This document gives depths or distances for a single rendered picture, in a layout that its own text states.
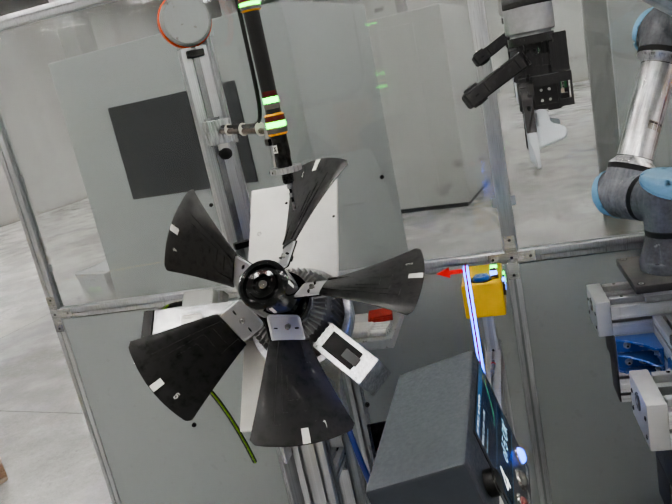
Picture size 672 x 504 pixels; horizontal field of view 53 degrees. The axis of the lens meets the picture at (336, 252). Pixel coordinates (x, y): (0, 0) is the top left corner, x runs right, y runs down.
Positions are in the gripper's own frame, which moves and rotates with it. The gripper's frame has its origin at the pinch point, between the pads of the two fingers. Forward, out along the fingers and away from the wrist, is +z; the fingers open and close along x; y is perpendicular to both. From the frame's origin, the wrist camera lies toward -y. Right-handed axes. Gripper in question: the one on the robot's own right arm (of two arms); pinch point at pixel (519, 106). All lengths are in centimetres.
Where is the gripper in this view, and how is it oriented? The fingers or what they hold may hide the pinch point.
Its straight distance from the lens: 165.0
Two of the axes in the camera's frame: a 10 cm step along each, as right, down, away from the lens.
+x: 2.2, -2.9, 9.3
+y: 9.5, -1.3, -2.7
